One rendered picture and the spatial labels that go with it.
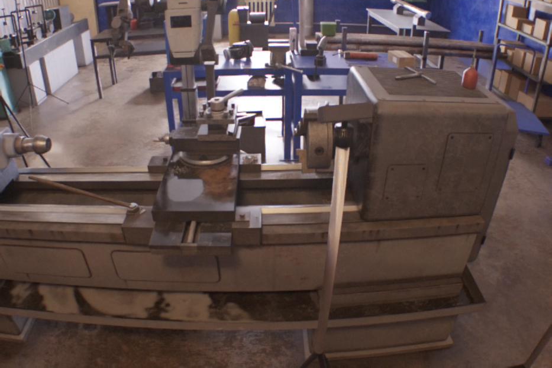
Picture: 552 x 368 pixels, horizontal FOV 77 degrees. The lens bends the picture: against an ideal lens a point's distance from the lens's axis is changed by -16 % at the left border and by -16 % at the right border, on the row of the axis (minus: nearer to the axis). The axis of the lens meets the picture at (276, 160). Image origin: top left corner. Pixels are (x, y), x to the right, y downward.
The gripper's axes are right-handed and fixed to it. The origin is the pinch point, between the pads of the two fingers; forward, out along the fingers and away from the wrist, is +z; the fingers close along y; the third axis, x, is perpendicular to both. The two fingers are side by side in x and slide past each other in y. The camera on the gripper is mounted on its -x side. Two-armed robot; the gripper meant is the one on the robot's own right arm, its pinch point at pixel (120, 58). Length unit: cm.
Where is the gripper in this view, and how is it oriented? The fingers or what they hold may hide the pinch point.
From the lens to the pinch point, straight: 229.0
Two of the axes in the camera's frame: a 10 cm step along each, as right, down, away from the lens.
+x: 0.2, 0.0, 10.0
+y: 10.0, 0.1, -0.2
